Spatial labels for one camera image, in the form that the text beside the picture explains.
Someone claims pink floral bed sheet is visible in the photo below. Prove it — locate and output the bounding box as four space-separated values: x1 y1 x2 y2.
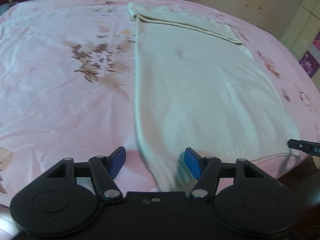
1 0 319 206

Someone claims white small garment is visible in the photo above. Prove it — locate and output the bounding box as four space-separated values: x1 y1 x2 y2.
128 3 299 191

